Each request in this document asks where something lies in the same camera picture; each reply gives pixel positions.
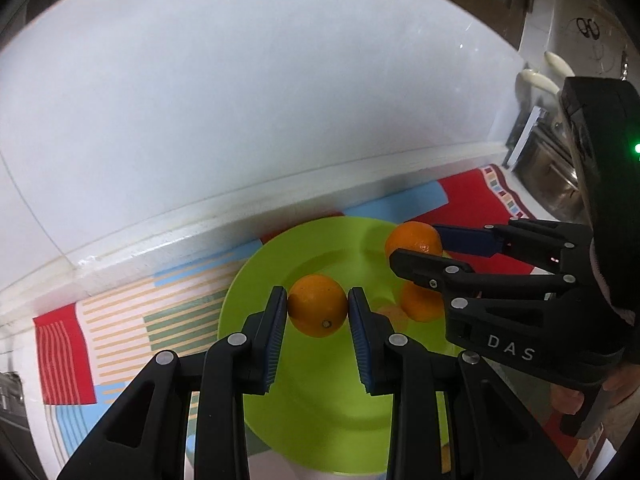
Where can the colourful patterned table mat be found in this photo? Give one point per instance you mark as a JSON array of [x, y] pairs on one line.
[[115, 310]]

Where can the orange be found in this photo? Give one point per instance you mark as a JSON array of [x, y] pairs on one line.
[[317, 306], [420, 306], [412, 239]]

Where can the steel sink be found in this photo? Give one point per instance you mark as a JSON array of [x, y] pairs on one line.
[[10, 400]]

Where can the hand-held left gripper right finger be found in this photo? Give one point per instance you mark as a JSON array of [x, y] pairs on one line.
[[358, 335]]

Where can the green plate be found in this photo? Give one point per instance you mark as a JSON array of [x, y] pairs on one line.
[[310, 390]]

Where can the black scissors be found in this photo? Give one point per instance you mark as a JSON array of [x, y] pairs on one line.
[[587, 27]]

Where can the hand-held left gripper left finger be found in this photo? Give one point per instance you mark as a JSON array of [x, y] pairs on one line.
[[275, 332]]

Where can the person's right hand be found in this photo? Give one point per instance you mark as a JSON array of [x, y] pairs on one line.
[[622, 380]]

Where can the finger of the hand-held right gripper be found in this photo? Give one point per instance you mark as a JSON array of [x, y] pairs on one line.
[[425, 270], [470, 241]]

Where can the large steel pot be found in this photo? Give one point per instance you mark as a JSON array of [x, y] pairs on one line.
[[550, 170]]

